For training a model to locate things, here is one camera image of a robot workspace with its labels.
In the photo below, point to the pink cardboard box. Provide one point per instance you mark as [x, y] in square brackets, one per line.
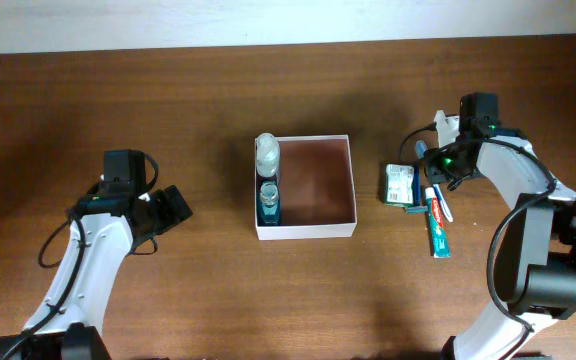
[316, 187]

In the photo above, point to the green white soap bar package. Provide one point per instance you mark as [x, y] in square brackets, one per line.
[399, 185]

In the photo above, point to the clear foam soap pump bottle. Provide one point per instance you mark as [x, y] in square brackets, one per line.
[267, 155]

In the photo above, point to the green red toothpaste tube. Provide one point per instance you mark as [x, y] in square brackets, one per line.
[440, 246]

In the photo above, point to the blue white toothbrush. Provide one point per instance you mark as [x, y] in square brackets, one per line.
[420, 149]

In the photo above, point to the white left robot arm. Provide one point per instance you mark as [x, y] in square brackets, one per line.
[104, 229]

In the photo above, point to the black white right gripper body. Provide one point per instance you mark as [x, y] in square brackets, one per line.
[446, 167]

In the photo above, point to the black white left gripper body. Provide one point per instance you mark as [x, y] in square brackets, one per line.
[164, 214]

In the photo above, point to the blue disposable razor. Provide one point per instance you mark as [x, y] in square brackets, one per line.
[417, 207]

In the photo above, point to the blue mouthwash bottle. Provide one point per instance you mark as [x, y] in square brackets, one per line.
[269, 204]

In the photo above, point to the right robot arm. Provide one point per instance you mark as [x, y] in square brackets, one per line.
[531, 261]

